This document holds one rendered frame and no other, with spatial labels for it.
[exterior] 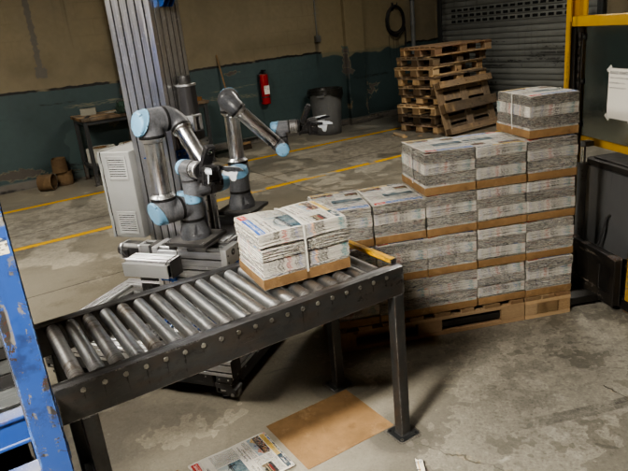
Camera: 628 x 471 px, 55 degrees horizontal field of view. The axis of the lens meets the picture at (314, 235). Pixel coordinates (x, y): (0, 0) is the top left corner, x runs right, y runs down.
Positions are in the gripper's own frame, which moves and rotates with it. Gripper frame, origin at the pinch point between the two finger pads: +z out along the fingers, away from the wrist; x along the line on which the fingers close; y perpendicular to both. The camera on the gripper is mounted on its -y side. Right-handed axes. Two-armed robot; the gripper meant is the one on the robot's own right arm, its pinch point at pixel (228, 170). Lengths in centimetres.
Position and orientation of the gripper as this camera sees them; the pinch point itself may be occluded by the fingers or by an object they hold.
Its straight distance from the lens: 239.7
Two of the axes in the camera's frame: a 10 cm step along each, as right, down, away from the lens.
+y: -0.1, 9.7, 2.4
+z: 6.8, 1.8, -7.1
